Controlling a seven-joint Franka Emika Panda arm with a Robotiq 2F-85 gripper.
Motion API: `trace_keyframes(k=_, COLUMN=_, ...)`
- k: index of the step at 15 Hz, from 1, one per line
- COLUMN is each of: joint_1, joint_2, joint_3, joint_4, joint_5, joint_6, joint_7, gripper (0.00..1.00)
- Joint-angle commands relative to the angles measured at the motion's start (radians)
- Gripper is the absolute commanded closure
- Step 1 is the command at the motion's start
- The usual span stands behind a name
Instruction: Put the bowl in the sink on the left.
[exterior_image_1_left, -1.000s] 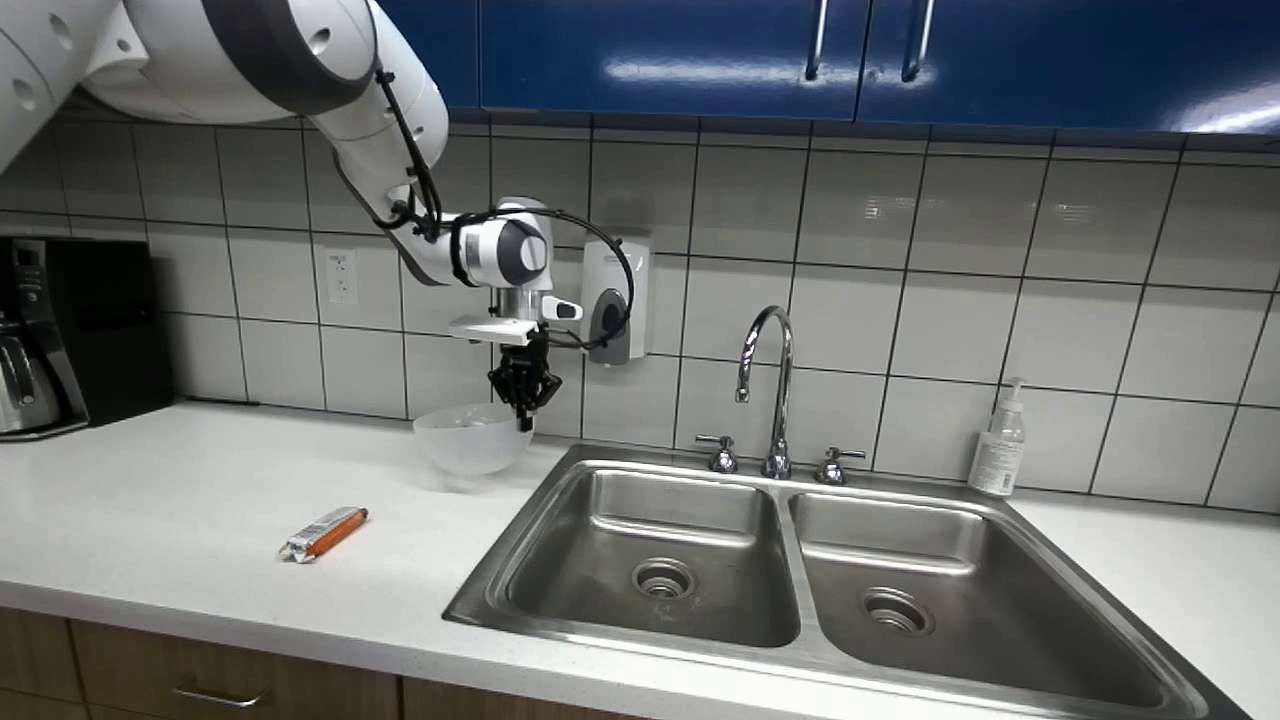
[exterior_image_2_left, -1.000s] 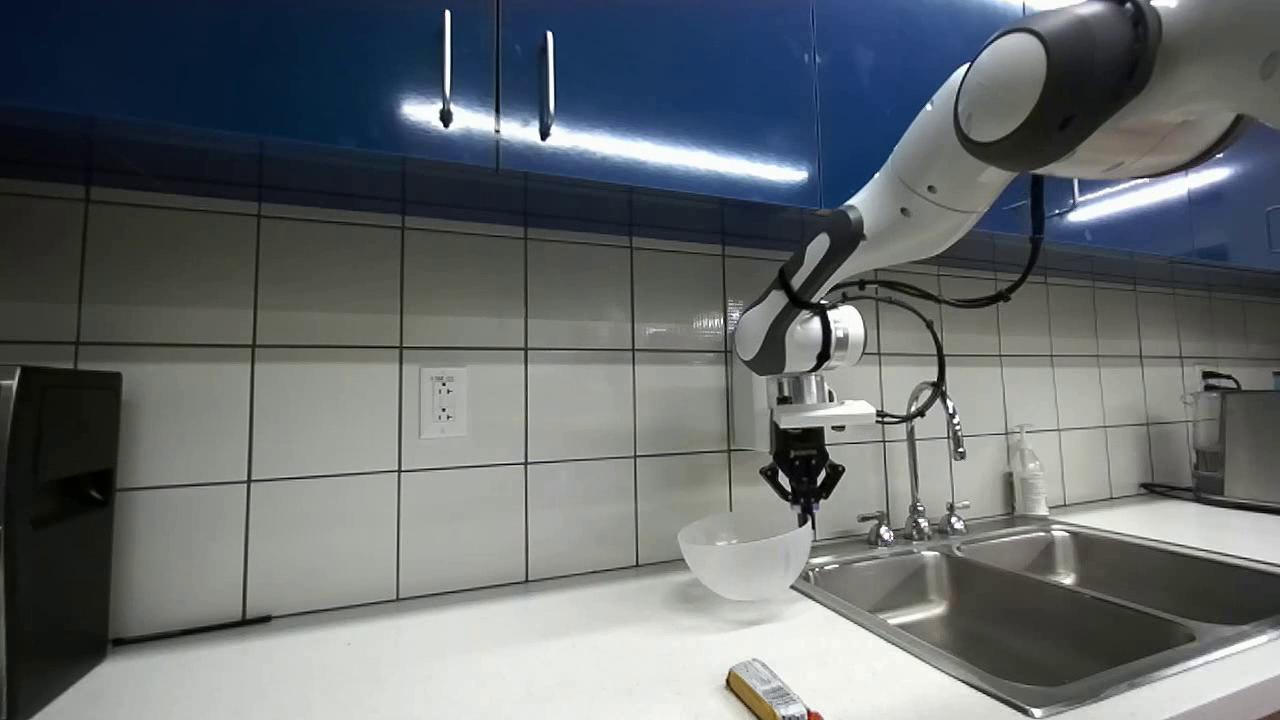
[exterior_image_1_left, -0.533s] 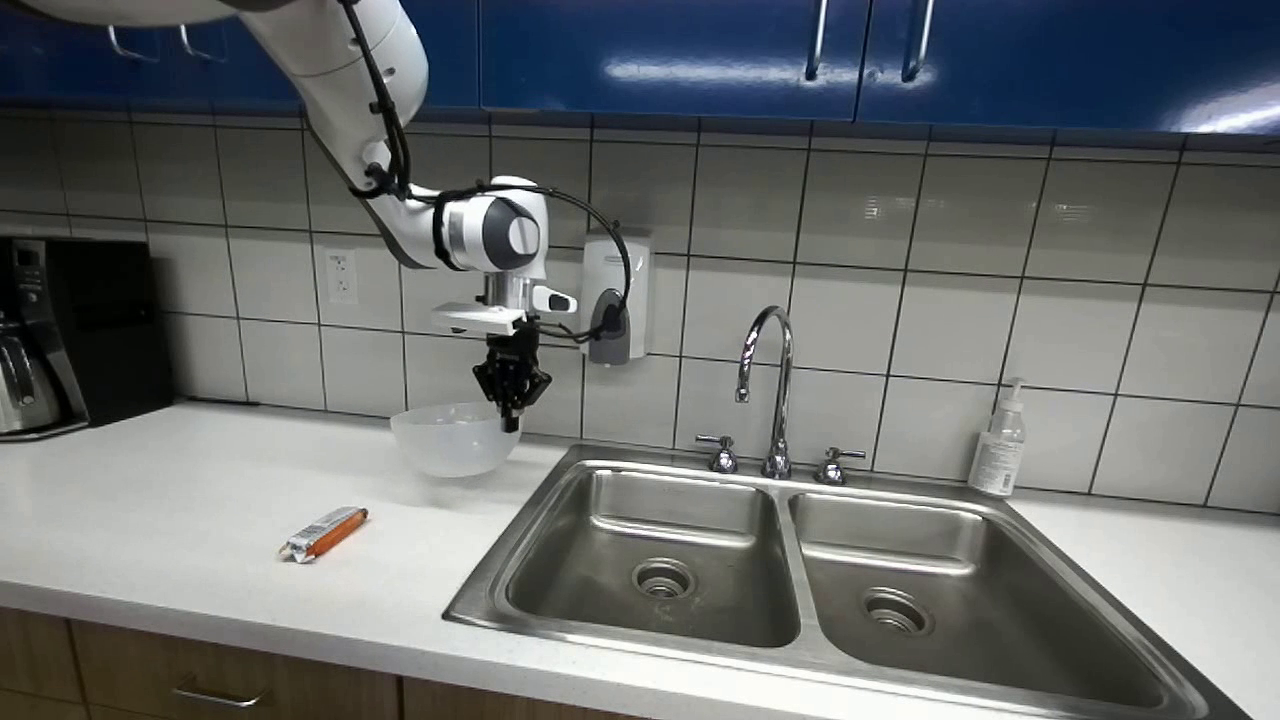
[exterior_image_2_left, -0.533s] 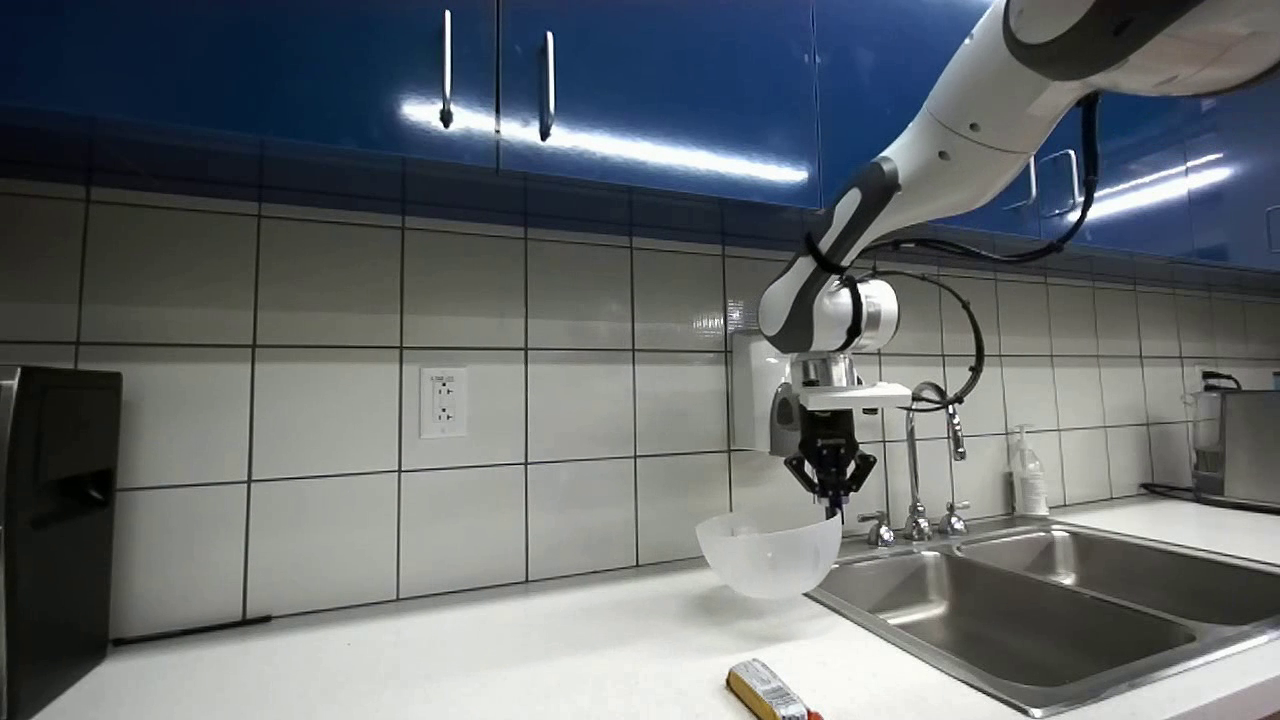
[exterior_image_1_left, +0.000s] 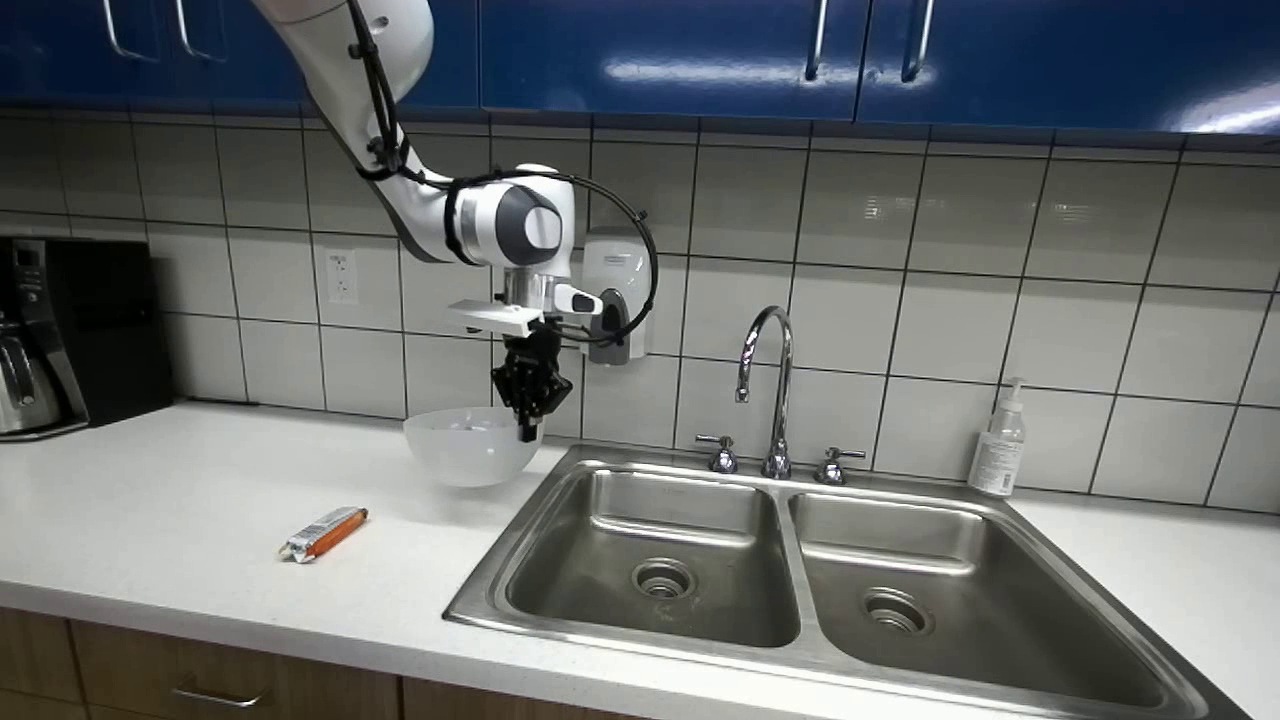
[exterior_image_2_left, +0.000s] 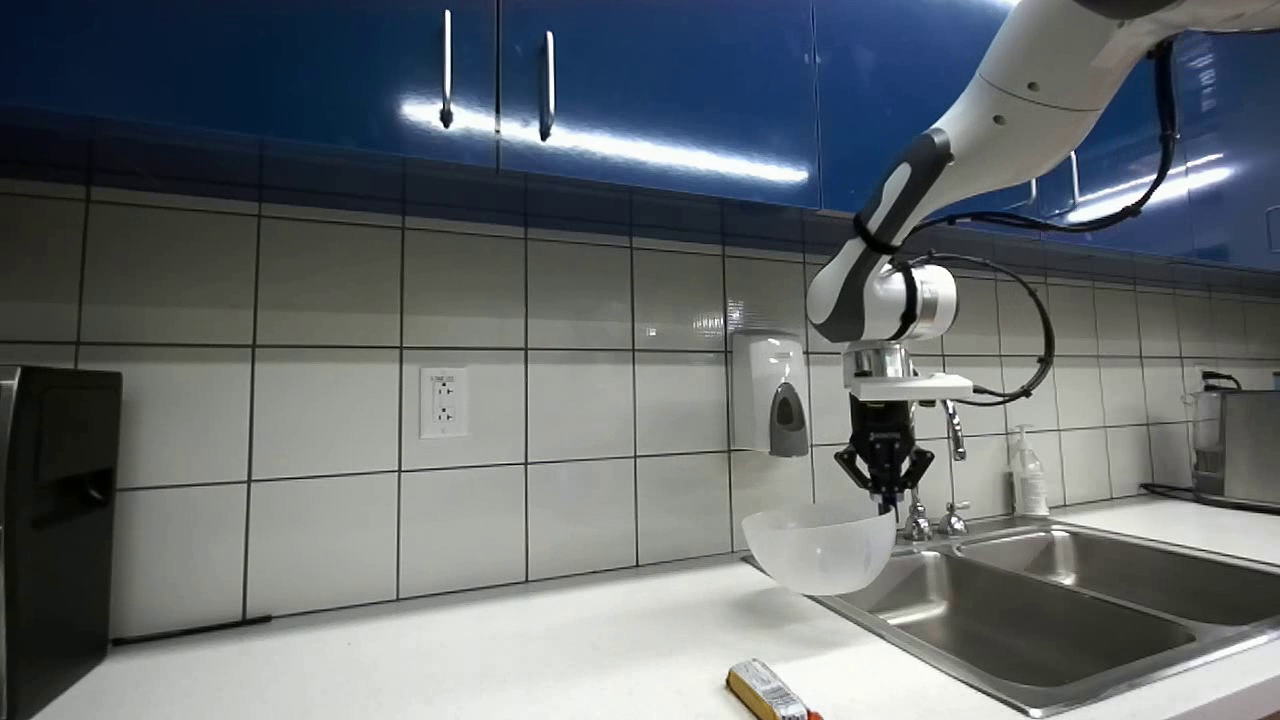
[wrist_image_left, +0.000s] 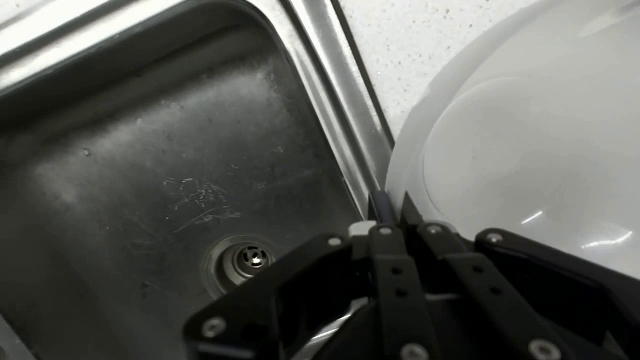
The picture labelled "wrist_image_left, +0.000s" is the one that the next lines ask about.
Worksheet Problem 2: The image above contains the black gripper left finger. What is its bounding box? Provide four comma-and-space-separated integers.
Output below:
181, 187, 446, 360

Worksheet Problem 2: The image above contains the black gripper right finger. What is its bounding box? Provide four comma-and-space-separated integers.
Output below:
398, 191, 640, 360

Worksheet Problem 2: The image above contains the translucent white plastic bowl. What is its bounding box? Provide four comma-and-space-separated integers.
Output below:
383, 0, 640, 282

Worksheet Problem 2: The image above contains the metal sink drain strainer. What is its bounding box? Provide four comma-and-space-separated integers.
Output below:
208, 233, 280, 296

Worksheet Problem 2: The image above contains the stainless steel double sink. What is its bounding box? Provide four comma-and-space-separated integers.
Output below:
0, 0, 395, 360

